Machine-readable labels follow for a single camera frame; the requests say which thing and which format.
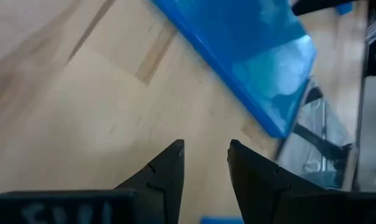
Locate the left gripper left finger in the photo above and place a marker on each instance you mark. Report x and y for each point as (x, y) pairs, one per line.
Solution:
(166, 180)

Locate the clear jewel case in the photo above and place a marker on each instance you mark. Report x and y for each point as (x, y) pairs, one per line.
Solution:
(312, 174)

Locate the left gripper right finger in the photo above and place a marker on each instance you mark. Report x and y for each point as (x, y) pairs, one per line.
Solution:
(256, 186)

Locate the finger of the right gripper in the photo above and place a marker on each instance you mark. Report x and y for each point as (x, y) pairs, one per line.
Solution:
(312, 7)

